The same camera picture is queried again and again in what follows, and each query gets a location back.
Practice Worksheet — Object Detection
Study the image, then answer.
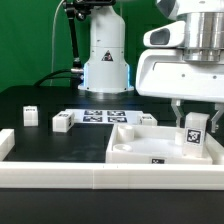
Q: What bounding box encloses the white square table top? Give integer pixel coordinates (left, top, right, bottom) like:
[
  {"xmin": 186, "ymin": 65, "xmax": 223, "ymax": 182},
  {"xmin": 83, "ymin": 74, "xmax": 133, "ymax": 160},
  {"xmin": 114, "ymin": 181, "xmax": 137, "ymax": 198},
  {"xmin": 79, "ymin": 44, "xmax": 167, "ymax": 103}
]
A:
[{"xmin": 105, "ymin": 124, "xmax": 224, "ymax": 165}]

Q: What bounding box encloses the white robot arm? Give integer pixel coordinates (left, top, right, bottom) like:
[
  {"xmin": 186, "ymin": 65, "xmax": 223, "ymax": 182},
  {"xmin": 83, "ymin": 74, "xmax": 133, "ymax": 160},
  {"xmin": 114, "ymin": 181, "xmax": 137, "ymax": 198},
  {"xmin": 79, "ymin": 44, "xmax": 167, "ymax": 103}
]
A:
[{"xmin": 82, "ymin": 0, "xmax": 224, "ymax": 123}]

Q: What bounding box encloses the white marker tag sheet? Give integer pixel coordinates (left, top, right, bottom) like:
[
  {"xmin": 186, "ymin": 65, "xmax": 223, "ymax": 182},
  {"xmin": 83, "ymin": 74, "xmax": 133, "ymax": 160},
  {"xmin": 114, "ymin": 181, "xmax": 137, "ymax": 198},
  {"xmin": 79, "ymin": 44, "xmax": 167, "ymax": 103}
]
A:
[{"xmin": 67, "ymin": 109, "xmax": 143, "ymax": 124}]

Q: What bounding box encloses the white U-shaped fence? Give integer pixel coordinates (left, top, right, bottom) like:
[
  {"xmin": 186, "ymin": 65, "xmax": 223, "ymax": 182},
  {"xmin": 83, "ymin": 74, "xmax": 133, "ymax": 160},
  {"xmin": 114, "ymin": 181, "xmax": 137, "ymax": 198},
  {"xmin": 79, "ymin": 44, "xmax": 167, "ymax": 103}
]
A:
[{"xmin": 0, "ymin": 129, "xmax": 224, "ymax": 190}]

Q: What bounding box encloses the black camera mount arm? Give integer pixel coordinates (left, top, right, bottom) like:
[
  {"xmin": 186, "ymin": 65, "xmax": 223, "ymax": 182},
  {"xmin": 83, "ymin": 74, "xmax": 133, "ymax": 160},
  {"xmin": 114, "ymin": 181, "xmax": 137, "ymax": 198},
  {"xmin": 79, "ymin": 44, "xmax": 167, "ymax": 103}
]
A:
[{"xmin": 63, "ymin": 0, "xmax": 116, "ymax": 68}]

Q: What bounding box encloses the black cable bundle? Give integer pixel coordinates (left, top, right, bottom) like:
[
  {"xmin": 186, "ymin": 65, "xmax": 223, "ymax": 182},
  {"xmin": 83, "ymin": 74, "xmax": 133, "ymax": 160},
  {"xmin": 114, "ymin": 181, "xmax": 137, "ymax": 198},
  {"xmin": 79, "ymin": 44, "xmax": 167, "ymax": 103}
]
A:
[{"xmin": 33, "ymin": 68, "xmax": 84, "ymax": 88}]

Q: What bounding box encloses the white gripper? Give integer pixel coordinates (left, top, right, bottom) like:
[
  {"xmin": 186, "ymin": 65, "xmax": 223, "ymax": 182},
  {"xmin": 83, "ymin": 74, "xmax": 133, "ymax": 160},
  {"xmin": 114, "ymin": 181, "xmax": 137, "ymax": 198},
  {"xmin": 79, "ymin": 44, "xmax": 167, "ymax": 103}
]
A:
[{"xmin": 136, "ymin": 13, "xmax": 224, "ymax": 133}]

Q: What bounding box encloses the white cable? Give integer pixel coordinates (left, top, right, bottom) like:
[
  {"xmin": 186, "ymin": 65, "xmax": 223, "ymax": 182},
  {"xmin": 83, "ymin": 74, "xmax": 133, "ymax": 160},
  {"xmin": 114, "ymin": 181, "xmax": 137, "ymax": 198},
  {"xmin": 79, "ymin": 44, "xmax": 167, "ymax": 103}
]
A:
[{"xmin": 49, "ymin": 0, "xmax": 66, "ymax": 87}]

